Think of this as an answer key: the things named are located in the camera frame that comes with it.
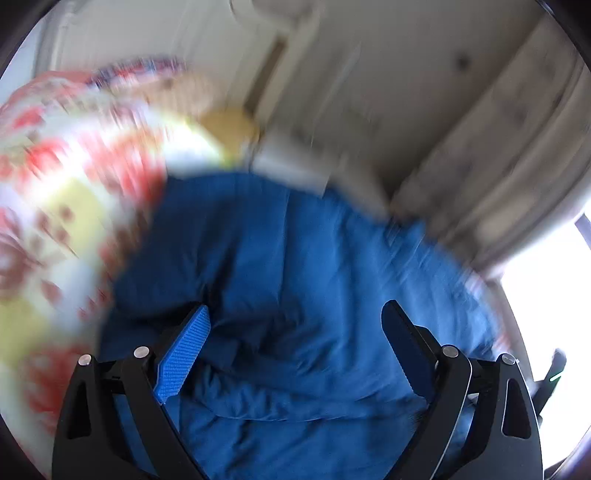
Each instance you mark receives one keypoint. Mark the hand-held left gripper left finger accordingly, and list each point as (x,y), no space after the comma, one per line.
(184,344)

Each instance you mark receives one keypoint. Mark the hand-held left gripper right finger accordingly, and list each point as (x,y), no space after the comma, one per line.
(408,350)

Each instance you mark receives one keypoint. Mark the blue quilted jacket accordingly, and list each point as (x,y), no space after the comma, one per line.
(300,277)

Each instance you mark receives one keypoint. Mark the floral blanket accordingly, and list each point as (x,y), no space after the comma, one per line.
(69,194)

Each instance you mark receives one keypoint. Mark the white nightstand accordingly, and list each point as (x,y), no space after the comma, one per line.
(318,166)

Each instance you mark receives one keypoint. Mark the patterned beige curtain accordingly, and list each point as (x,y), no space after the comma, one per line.
(508,161)

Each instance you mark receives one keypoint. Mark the yellow and orange bedsheet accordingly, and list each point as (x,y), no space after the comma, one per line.
(231,131)

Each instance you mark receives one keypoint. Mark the beige pillow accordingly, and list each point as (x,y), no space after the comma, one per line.
(189,92)

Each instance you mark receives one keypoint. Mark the blue and red patterned pillow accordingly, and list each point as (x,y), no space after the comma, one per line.
(138,71)

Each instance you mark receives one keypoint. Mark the white bed headboard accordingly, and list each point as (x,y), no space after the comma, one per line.
(286,60)

